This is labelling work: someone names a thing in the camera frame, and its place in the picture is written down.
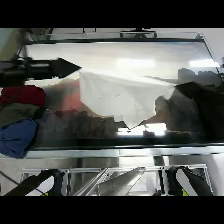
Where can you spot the olive garment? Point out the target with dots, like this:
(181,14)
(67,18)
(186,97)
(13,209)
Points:
(18,113)

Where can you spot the white shirt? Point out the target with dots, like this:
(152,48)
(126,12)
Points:
(120,96)

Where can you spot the red garment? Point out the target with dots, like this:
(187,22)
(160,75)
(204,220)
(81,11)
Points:
(23,95)

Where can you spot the blue garment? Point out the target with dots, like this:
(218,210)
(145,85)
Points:
(16,138)

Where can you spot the silver frame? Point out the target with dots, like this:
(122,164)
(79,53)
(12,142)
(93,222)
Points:
(100,153)

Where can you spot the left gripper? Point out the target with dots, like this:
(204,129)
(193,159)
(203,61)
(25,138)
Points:
(39,69)

